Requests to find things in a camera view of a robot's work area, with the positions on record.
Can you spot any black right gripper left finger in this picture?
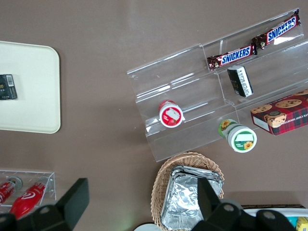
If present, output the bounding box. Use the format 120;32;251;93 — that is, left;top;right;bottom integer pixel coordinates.
16;178;90;231

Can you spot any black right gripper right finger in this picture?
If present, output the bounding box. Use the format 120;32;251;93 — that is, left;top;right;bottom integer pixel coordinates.
192;178;243;231

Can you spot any oval light wicker basket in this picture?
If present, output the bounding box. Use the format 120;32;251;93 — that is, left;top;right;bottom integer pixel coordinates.
150;151;226;229

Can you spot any white rectangular snack tray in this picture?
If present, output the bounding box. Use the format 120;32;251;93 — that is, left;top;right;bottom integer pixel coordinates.
241;207;308;231

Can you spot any cream plastic tray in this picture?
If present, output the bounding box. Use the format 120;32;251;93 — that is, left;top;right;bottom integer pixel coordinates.
0;40;61;134

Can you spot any aluminium foil container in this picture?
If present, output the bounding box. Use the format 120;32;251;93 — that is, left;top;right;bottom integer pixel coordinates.
170;165;225;183
160;173;224;227

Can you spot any clear acrylic bottle rack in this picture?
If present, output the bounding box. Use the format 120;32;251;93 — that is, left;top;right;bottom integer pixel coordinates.
0;169;57;214

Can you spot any red cola bottle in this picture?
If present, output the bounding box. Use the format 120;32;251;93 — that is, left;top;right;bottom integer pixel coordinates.
9;181;46;220
0;177;24;206

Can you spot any green sunflower yogurt cup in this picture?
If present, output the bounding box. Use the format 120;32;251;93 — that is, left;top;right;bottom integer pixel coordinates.
218;118;258;154

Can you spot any teal snack packet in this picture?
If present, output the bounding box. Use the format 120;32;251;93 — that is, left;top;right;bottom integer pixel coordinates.
286;216;299;229

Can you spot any red strawberry yogurt cup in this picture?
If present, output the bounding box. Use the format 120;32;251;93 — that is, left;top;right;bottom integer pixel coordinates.
158;100;186;128

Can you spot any yellow snack packet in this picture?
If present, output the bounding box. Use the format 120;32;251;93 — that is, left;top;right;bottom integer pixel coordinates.
296;216;308;231

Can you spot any red tartan cookie box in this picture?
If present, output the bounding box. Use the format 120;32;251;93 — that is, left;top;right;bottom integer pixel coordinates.
250;88;308;136

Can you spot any clear acrylic stepped display stand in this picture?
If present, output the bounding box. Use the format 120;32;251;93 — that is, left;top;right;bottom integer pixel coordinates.
127;8;308;162

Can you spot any small black white-sided box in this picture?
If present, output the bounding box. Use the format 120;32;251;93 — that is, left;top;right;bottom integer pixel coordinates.
227;65;254;98

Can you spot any black card box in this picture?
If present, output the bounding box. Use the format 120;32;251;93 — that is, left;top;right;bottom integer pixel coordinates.
0;74;18;101

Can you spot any Snickers chocolate bar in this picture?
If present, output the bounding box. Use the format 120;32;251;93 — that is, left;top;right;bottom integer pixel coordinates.
206;45;258;72
251;9;301;51

